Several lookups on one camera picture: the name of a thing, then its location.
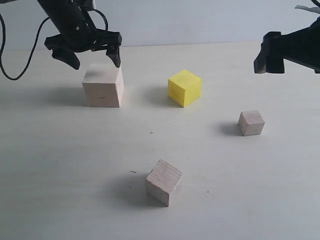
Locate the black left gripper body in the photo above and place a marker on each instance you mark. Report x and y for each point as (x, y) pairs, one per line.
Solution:
(77, 31)

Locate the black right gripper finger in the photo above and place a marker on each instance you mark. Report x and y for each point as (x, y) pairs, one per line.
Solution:
(275, 64)
(260, 62)

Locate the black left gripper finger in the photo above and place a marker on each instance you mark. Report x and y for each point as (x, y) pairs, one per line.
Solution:
(113, 52)
(67, 57)

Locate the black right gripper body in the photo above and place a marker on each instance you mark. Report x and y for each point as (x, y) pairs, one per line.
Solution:
(301, 47)

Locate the large light wooden cube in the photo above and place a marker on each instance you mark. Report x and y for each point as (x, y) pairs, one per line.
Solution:
(103, 85)

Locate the small wooden cube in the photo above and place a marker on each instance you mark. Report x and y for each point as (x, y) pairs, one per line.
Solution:
(251, 123)

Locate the yellow cube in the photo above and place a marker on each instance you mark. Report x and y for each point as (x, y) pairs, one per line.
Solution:
(184, 87)

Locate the medium grooved wooden cube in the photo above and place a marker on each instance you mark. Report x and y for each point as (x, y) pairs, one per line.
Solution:
(164, 182)

